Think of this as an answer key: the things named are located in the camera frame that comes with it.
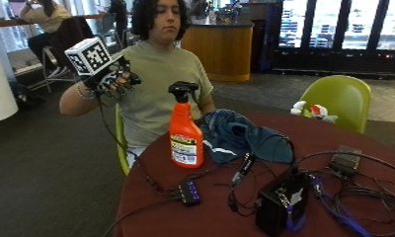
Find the white marker cube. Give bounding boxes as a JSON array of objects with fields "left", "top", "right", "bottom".
[{"left": 64, "top": 37, "right": 114, "bottom": 78}]

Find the black hub with blue lights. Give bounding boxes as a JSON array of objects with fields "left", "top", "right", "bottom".
[{"left": 177, "top": 179, "right": 203, "bottom": 207}]

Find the blue cloth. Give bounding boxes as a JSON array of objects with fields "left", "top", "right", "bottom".
[{"left": 199, "top": 108, "right": 295, "bottom": 166}]

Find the long wooden bar table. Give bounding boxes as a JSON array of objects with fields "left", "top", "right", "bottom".
[{"left": 0, "top": 12, "right": 109, "bottom": 30}]

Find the orange spray bottle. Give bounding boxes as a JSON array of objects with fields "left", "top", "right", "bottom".
[{"left": 168, "top": 81, "right": 206, "bottom": 170}]

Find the curved wooden counter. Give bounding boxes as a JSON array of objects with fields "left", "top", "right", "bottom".
[{"left": 181, "top": 20, "right": 255, "bottom": 83}]

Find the black electronics box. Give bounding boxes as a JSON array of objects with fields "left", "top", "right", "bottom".
[{"left": 254, "top": 170, "right": 314, "bottom": 237}]

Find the person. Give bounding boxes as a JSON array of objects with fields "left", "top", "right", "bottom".
[
  {"left": 58, "top": 0, "right": 218, "bottom": 170},
  {"left": 18, "top": 0, "right": 74, "bottom": 79}
]

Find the white and red toy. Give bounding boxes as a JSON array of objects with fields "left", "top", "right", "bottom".
[{"left": 290, "top": 100, "right": 341, "bottom": 124}]

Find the black hub cable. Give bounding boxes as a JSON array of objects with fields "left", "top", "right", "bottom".
[{"left": 102, "top": 196, "right": 185, "bottom": 237}]

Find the beaded bracelet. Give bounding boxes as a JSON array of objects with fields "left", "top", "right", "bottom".
[{"left": 76, "top": 82, "right": 98, "bottom": 101}]

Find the tangle of black cables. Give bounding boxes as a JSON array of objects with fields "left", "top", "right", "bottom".
[{"left": 226, "top": 132, "right": 395, "bottom": 237}]

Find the black cable connector stick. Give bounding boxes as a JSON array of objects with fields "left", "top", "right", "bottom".
[{"left": 231, "top": 152, "right": 257, "bottom": 186}]

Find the small grey adapter box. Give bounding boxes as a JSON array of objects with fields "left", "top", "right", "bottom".
[{"left": 330, "top": 144, "right": 363, "bottom": 177}]

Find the black glove cable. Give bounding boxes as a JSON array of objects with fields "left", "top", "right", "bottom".
[{"left": 96, "top": 93, "right": 184, "bottom": 198}]

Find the metal bar stool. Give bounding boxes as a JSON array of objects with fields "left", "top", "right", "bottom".
[{"left": 40, "top": 44, "right": 80, "bottom": 95}]

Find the blue cable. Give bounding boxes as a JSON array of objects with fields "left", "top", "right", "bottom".
[{"left": 286, "top": 177, "right": 374, "bottom": 237}]

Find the green plastic chair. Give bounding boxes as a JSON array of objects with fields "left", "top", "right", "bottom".
[
  {"left": 299, "top": 74, "right": 374, "bottom": 134},
  {"left": 114, "top": 103, "right": 133, "bottom": 177}
]

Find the dark jacket on stool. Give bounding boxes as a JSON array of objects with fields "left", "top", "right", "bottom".
[{"left": 50, "top": 16, "right": 97, "bottom": 67}]

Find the glass door display cooler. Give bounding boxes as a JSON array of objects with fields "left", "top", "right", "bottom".
[{"left": 267, "top": 0, "right": 395, "bottom": 79}]

